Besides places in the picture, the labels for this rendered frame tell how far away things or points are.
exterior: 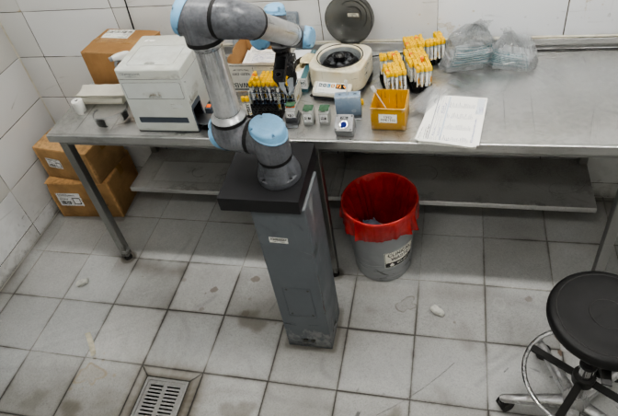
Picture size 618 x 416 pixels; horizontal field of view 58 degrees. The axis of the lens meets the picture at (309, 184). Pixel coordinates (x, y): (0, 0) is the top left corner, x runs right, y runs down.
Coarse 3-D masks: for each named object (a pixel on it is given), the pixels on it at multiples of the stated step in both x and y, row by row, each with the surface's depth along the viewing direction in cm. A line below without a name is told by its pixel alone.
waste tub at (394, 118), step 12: (384, 96) 217; (396, 96) 215; (408, 96) 213; (372, 108) 207; (384, 108) 221; (396, 108) 219; (408, 108) 216; (372, 120) 210; (384, 120) 209; (396, 120) 207
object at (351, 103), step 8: (336, 96) 216; (344, 96) 215; (352, 96) 214; (336, 104) 217; (344, 104) 217; (352, 104) 216; (360, 104) 218; (336, 112) 220; (344, 112) 219; (352, 112) 219; (360, 112) 219
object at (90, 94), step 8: (88, 88) 260; (96, 88) 259; (104, 88) 258; (112, 88) 257; (120, 88) 256; (80, 96) 254; (88, 96) 254; (96, 96) 253; (104, 96) 253; (112, 96) 251; (120, 96) 250
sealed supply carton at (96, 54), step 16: (112, 32) 268; (128, 32) 266; (144, 32) 264; (96, 48) 258; (112, 48) 256; (128, 48) 254; (96, 64) 260; (112, 64) 256; (96, 80) 267; (112, 80) 263
